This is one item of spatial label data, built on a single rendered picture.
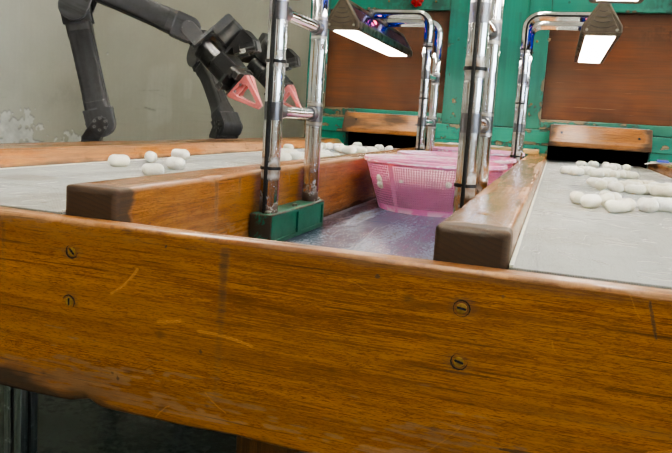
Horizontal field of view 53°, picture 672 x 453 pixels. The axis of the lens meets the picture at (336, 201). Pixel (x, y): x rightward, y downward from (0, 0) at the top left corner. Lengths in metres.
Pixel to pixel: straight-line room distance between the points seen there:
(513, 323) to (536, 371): 0.04
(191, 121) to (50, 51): 0.80
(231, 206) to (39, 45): 3.10
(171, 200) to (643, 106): 1.85
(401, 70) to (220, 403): 1.91
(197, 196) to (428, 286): 0.32
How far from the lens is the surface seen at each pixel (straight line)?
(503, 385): 0.50
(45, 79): 3.87
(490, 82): 0.92
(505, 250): 0.50
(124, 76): 3.95
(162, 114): 3.79
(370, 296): 0.50
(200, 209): 0.73
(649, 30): 2.35
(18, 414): 1.54
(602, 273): 0.52
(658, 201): 1.00
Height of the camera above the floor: 0.84
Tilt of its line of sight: 7 degrees down
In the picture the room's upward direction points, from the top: 4 degrees clockwise
